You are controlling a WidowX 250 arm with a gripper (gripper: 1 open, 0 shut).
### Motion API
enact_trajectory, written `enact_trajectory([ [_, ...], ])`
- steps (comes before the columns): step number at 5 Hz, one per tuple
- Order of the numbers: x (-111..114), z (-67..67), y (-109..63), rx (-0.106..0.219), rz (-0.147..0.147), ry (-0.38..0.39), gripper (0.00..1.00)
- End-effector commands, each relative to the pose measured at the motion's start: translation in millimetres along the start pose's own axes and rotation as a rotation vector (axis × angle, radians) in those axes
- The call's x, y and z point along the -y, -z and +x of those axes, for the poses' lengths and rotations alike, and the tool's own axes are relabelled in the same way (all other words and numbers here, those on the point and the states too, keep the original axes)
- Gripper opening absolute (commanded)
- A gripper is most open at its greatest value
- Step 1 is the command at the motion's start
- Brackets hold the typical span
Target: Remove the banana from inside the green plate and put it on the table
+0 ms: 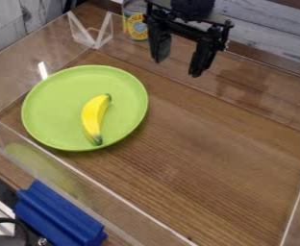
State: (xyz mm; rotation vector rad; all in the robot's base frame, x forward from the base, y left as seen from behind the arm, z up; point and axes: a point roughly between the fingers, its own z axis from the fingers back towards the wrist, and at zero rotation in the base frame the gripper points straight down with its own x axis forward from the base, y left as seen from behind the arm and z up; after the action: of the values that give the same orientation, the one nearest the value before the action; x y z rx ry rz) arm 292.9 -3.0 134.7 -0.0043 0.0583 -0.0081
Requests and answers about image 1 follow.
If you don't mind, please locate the yellow toy banana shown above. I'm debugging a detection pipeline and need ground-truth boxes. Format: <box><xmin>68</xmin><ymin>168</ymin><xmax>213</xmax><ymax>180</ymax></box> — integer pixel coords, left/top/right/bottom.
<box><xmin>82</xmin><ymin>93</ymin><xmax>113</xmax><ymax>146</ymax></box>

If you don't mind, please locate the clear acrylic corner bracket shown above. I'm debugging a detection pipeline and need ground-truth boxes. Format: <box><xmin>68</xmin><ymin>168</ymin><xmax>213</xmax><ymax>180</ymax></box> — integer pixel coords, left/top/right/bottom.
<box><xmin>67</xmin><ymin>12</ymin><xmax>114</xmax><ymax>50</ymax></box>

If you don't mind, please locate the green round plate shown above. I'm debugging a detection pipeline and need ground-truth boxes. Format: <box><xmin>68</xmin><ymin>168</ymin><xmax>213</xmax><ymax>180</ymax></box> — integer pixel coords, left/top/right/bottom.
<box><xmin>22</xmin><ymin>65</ymin><xmax>150</xmax><ymax>152</ymax></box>

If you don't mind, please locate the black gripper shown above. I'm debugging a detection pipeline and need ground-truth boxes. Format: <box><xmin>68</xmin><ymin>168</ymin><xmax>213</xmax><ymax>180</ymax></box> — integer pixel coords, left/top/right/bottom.
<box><xmin>146</xmin><ymin>0</ymin><xmax>235</xmax><ymax>78</ymax></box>

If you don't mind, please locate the yellow labelled tin can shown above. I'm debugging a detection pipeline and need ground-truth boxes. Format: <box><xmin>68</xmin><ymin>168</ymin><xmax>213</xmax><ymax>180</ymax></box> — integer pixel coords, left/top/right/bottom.
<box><xmin>122</xmin><ymin>0</ymin><xmax>150</xmax><ymax>41</ymax></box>

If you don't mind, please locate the black cable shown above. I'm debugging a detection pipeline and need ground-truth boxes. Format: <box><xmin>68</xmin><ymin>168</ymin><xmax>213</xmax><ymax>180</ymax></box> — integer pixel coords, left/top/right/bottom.
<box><xmin>0</xmin><ymin>217</ymin><xmax>30</xmax><ymax>246</ymax></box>

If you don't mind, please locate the blue plastic clamp block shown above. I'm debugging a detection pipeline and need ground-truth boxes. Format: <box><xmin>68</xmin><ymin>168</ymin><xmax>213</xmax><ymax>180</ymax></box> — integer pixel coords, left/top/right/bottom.
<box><xmin>15</xmin><ymin>180</ymin><xmax>109</xmax><ymax>246</ymax></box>

